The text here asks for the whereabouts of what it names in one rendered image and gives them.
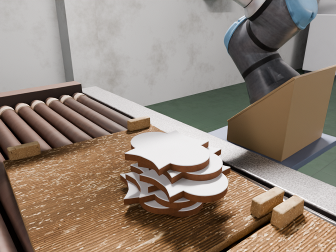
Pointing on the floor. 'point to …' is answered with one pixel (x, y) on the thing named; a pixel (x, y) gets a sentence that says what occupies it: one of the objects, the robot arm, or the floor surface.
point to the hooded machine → (321, 38)
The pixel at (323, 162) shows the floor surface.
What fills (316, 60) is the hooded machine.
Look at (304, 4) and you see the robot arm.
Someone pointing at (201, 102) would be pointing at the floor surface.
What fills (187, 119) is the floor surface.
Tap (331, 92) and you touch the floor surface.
